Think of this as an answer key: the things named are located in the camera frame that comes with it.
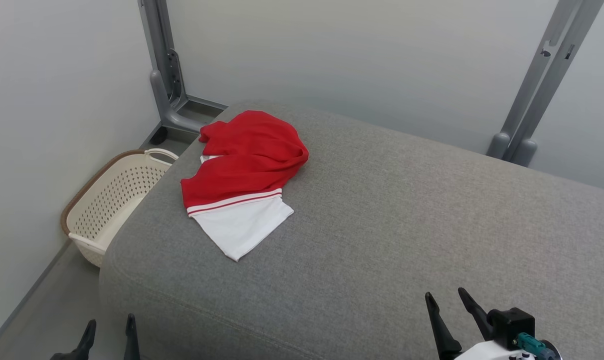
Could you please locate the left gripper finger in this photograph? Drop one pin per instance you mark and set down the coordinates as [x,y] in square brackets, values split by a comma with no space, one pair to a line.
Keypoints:
[79,355]
[131,345]

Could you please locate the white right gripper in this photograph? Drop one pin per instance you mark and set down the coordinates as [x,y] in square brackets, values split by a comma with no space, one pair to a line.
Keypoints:
[487,352]

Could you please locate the red and white t-shirt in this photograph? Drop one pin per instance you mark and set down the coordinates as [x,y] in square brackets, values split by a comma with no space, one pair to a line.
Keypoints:
[247,165]

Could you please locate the cream perforated laundry basket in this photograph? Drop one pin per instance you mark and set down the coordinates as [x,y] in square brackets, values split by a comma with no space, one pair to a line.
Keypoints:
[112,200]

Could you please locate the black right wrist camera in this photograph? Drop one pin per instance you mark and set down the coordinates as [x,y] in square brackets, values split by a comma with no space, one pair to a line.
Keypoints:
[509,325]

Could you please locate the grey metal double frame post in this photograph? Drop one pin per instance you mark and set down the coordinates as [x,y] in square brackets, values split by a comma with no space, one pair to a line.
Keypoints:
[542,80]

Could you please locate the grey metal corner frame post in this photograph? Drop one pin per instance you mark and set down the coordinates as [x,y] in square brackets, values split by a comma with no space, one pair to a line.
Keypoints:
[164,75]

